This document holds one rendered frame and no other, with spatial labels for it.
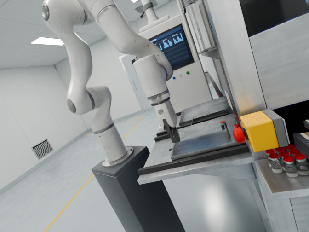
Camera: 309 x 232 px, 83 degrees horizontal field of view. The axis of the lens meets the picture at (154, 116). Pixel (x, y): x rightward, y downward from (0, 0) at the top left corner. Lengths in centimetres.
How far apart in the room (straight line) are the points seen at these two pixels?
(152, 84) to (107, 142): 47
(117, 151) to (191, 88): 87
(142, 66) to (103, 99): 42
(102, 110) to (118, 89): 581
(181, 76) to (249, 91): 106
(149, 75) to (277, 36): 35
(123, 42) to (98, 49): 633
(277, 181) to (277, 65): 28
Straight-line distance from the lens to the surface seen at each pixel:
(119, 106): 694
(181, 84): 154
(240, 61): 50
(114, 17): 67
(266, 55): 52
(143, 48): 68
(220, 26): 50
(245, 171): 75
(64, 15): 83
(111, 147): 96
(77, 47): 86
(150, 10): 165
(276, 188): 51
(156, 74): 60
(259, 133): 46
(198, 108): 120
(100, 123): 93
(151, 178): 68
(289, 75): 54
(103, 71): 693
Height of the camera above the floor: 122
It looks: 13 degrees down
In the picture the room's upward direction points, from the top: 23 degrees counter-clockwise
